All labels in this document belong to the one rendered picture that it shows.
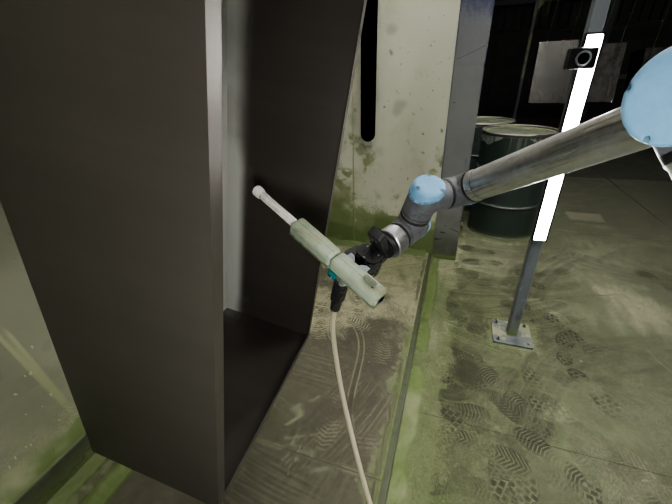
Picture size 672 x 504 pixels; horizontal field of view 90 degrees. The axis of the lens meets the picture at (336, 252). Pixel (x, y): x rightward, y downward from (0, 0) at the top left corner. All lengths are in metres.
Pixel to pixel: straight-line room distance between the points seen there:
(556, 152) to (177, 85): 0.70
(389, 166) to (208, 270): 2.23
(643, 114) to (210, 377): 0.71
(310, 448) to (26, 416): 1.00
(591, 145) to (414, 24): 1.86
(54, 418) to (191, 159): 1.40
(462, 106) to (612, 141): 1.77
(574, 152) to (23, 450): 1.80
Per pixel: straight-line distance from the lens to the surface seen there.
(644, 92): 0.60
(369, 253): 0.92
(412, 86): 2.51
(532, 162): 0.87
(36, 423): 1.69
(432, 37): 2.51
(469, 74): 2.49
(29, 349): 1.71
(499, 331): 2.18
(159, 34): 0.41
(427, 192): 0.94
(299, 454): 1.52
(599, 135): 0.80
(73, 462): 1.75
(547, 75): 7.38
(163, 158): 0.44
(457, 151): 2.54
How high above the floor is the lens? 1.33
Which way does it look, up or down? 28 degrees down
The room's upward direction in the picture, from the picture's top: 2 degrees counter-clockwise
